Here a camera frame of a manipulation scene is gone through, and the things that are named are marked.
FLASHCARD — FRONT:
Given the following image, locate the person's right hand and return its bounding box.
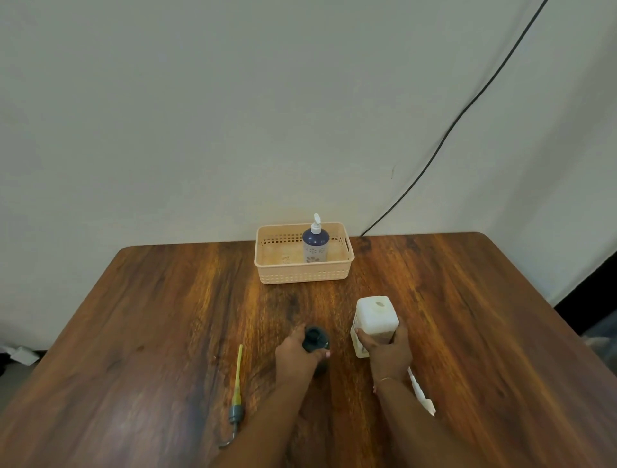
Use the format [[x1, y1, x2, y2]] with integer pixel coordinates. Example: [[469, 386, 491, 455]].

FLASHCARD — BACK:
[[355, 323, 414, 385]]

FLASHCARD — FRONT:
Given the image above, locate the person's left hand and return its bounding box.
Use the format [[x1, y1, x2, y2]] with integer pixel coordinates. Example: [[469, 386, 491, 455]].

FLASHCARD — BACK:
[[275, 324, 331, 389]]

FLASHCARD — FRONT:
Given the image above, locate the dark grey bottle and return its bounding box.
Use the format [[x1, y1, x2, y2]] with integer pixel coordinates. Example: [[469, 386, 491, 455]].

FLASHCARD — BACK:
[[302, 326, 331, 379]]

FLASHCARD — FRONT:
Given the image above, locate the white square plastic bottle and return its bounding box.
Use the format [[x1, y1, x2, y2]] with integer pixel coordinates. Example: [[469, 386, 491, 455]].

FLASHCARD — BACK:
[[350, 296, 400, 359]]

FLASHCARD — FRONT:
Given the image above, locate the person's right forearm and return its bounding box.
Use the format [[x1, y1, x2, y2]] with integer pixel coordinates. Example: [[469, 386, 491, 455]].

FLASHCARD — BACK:
[[374, 378, 487, 468]]

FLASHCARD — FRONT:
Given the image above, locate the person's left forearm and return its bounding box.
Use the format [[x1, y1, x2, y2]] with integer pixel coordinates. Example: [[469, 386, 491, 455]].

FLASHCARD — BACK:
[[208, 377, 316, 468]]

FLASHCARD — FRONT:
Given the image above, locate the white pump tube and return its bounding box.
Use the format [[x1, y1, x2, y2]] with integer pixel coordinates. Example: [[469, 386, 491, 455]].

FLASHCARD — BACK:
[[407, 367, 436, 417]]

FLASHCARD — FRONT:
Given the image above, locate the peach plastic basket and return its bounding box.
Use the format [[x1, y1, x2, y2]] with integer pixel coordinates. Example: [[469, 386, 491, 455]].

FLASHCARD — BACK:
[[254, 222, 355, 285]]

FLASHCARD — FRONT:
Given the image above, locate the blue pump dispenser bottle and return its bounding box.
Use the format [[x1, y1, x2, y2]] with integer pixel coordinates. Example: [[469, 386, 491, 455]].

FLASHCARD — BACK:
[[303, 213, 330, 263]]

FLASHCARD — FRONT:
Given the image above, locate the white crumpled paper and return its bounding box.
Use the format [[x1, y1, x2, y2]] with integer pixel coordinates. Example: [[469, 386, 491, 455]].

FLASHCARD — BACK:
[[2, 345, 40, 367]]

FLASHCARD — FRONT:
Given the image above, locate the black cable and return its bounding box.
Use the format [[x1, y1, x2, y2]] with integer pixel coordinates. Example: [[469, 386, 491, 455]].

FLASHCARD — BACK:
[[360, 0, 549, 237]]

